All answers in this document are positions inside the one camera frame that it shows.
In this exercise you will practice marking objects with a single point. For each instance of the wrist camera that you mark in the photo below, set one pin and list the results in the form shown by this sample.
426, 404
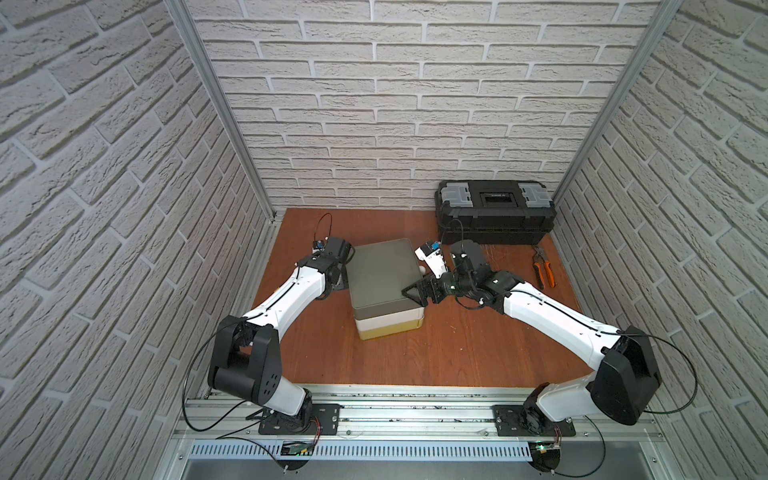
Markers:
431, 254
318, 245

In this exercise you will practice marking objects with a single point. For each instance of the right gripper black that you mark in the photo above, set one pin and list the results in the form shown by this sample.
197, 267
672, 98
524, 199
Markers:
430, 283

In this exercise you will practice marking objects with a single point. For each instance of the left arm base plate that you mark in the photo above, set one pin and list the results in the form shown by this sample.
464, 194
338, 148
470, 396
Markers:
320, 419

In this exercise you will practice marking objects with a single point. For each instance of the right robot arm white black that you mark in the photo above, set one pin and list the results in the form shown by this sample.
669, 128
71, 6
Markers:
625, 374

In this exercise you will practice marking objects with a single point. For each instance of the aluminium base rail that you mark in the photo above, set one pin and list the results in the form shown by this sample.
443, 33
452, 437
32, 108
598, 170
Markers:
406, 423

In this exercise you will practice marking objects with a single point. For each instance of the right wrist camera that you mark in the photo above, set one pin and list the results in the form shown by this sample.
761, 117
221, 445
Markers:
431, 254

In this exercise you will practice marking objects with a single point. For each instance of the black plastic toolbox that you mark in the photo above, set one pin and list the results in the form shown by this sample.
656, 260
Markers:
493, 212

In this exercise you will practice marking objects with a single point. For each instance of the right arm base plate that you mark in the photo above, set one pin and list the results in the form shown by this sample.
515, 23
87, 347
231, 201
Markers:
518, 421

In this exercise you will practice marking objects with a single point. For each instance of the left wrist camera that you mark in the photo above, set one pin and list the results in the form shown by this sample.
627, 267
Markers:
318, 245

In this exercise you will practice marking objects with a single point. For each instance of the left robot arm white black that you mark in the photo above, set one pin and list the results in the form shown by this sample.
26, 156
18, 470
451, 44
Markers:
246, 358

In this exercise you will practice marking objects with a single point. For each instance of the orange handled pliers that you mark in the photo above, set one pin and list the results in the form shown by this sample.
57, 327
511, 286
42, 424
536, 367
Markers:
543, 269

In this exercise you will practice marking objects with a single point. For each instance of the three-drawer storage box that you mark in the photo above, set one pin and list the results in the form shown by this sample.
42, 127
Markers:
377, 274

